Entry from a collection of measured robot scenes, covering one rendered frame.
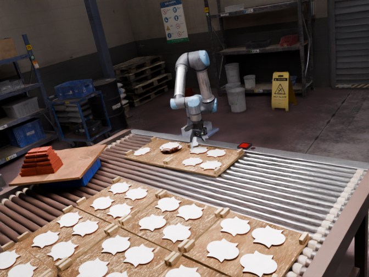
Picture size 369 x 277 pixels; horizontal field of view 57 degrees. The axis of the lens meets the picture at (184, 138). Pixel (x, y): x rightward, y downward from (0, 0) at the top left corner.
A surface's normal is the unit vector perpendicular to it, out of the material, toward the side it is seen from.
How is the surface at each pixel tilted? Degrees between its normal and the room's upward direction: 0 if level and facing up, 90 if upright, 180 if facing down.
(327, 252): 0
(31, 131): 90
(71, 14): 90
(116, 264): 0
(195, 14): 90
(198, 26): 90
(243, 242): 0
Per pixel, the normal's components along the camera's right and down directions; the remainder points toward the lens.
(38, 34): 0.80, 0.08
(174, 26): -0.57, 0.40
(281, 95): -0.65, 0.17
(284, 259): -0.18, -0.91
